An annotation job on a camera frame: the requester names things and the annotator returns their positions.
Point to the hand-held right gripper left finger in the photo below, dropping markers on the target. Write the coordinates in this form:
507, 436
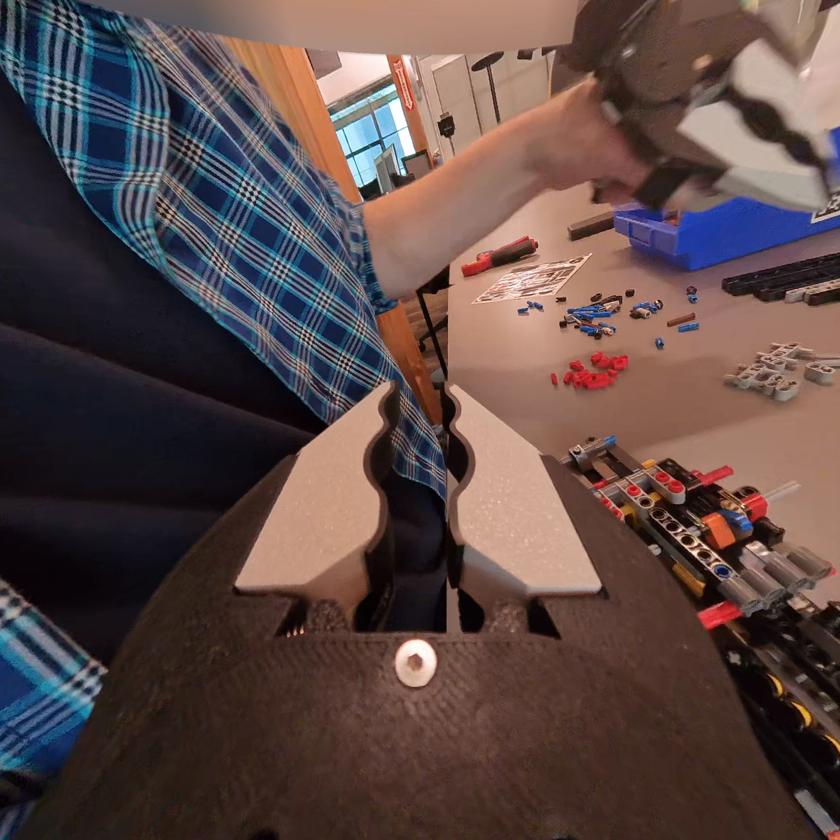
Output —
315, 518

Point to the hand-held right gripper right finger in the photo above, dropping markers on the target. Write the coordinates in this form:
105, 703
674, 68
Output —
518, 525

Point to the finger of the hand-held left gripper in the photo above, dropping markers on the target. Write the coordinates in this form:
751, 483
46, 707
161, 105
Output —
754, 170
768, 79

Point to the pile of blue black lego pins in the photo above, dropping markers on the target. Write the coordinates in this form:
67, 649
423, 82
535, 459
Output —
600, 315

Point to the person's left forearm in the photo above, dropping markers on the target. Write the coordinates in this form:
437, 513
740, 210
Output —
459, 203

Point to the row of black lego beams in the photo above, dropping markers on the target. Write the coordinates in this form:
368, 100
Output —
768, 279

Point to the long grey lego beam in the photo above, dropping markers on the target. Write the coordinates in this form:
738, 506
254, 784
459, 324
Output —
814, 291

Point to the brown lego axle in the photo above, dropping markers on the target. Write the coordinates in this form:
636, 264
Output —
681, 320

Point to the pile of red lego pins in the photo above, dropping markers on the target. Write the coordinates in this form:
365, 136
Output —
594, 375

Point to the group of grey lego connectors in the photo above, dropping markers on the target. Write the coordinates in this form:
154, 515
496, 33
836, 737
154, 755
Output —
768, 374

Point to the lego car chassis model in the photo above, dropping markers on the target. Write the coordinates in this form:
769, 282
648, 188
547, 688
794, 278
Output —
774, 630

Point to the person's left hand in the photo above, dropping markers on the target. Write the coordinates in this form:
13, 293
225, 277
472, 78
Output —
584, 144

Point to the blue plastic bin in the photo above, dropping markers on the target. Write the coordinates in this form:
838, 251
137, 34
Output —
735, 233

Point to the black table leg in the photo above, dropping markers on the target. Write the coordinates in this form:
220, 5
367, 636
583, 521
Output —
433, 321

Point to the dark navy garment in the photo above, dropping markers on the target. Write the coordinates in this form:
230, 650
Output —
98, 426

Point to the printed instruction sheet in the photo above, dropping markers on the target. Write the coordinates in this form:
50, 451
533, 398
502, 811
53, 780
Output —
531, 279

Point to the window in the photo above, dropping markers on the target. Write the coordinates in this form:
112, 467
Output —
367, 138

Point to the wooden pillar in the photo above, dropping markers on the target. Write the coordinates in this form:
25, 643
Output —
295, 98

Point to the black wall device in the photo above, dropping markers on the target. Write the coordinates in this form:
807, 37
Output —
447, 124

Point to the red wall sign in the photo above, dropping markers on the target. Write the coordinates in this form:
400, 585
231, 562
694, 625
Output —
401, 82

